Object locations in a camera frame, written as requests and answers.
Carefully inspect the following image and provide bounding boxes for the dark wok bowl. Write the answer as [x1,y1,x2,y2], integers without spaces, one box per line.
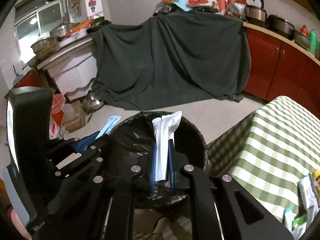
[294,30,310,50]

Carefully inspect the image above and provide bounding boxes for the metal kettle on floor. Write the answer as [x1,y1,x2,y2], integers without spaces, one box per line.
[82,92,104,114]

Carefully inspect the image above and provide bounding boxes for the white long plastic wrapper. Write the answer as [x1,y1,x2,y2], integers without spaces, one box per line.
[152,111,182,182]

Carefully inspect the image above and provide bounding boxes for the teal tube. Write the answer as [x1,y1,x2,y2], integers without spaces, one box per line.
[283,206,295,231]

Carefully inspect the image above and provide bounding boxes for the black lined trash bin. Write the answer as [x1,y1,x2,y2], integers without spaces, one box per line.
[106,112,208,209]

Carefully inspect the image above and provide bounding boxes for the grey white wrapper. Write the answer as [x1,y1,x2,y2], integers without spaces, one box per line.
[298,173,319,228]

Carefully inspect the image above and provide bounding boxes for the green thermos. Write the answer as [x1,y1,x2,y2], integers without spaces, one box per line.
[309,29,318,56]

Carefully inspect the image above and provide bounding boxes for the green checkered tablecloth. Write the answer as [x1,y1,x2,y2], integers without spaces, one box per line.
[208,96,319,222]

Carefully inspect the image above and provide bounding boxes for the yellow snack wrapper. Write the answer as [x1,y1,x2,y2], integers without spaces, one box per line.
[312,170,320,187]

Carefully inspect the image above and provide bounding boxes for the red thermos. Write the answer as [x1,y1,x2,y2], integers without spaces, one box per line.
[300,25,309,36]

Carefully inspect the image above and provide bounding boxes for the open rice cooker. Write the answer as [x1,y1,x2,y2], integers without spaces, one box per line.
[244,0,267,28]

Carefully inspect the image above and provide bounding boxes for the dark green draped cloth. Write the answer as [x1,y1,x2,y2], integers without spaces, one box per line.
[92,11,251,111]

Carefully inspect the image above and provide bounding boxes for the red lower kitchen cabinets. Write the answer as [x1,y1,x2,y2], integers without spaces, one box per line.
[244,27,319,117]

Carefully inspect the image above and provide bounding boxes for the large black pot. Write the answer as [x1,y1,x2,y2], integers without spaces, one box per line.
[266,15,295,41]

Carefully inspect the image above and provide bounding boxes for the green white snack wrapper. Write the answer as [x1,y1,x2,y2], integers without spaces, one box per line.
[292,214,308,240]

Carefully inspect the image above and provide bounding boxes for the white cabinet with dishes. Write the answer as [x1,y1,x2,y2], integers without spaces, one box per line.
[37,34,97,101]

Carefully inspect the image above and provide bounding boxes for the blue white small wrapper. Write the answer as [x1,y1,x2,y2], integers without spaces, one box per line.
[95,115,121,139]

